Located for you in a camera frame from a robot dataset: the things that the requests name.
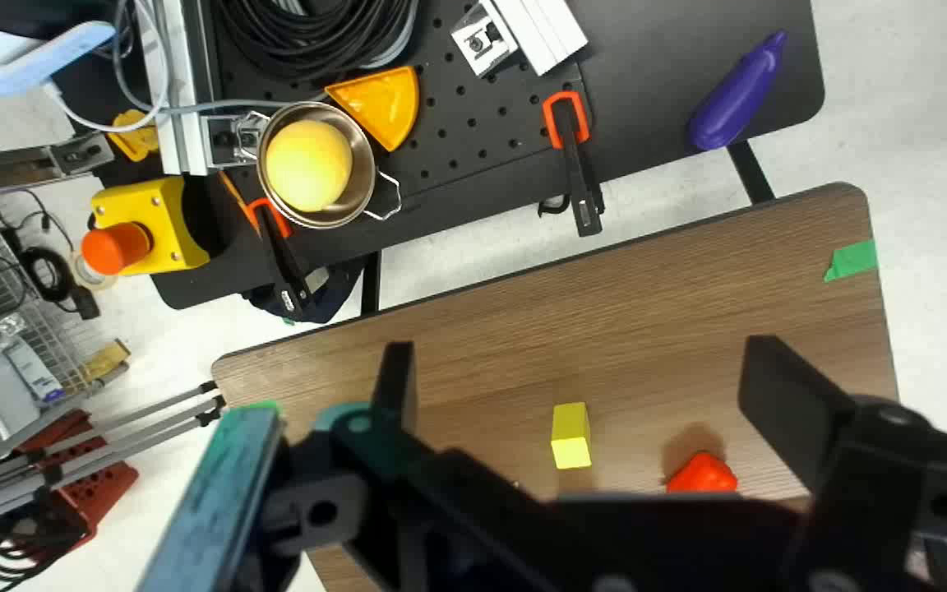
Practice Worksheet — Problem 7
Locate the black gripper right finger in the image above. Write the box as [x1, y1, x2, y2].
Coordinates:
[736, 334, 857, 493]

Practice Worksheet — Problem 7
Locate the green tape marker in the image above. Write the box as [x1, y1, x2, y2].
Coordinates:
[822, 240, 878, 283]

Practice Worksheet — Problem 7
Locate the coiled black cable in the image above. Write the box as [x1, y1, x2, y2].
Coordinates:
[213, 0, 423, 86]

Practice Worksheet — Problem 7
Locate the yellow rectangular block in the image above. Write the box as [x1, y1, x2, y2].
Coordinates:
[550, 400, 592, 469]

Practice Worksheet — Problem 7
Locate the yellow ball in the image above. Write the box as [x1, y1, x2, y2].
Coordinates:
[262, 117, 352, 210]

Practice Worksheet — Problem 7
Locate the yellow emergency stop box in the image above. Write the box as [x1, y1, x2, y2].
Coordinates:
[78, 179, 210, 275]

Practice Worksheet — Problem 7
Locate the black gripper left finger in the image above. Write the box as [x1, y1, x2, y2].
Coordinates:
[371, 341, 419, 430]

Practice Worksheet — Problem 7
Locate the orange black clamp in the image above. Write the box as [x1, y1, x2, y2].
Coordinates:
[537, 90, 608, 240]
[217, 175, 332, 322]

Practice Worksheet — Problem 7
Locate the black perforated board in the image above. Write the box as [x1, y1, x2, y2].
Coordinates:
[148, 0, 829, 311]

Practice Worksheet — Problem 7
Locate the purple eggplant toy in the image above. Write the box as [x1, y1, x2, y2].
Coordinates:
[687, 29, 789, 150]

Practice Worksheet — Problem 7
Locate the orange bell pepper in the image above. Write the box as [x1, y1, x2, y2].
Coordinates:
[665, 452, 741, 493]

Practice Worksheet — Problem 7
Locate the aluminium extrusion rail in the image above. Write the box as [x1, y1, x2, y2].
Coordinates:
[134, 0, 213, 179]

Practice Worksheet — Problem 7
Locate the orange wedge plate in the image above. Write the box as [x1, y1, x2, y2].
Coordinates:
[326, 67, 421, 150]

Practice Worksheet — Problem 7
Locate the small metal pot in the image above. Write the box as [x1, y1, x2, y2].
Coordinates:
[235, 103, 405, 233]

